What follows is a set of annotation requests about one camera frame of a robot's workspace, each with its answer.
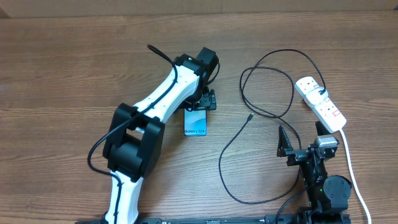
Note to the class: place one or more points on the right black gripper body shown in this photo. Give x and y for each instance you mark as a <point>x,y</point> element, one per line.
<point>296,156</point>

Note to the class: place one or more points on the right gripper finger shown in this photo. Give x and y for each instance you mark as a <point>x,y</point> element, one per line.
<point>284,146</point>
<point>321,130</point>

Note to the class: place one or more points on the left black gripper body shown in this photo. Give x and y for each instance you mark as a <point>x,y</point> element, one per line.
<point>208,100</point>

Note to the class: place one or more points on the blue Galaxy smartphone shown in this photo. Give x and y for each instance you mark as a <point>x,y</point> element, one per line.
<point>195,123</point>

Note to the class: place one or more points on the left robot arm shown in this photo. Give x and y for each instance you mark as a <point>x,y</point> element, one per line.
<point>136,132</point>

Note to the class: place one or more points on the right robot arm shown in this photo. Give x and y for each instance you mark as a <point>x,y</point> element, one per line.
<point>327,194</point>

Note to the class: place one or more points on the white charger plug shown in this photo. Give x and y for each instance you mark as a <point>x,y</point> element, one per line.
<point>316,96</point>

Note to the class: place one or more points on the white power strip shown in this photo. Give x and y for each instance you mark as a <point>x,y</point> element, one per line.
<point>327,112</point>

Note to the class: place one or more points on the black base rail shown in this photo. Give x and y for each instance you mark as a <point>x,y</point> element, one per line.
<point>268,219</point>

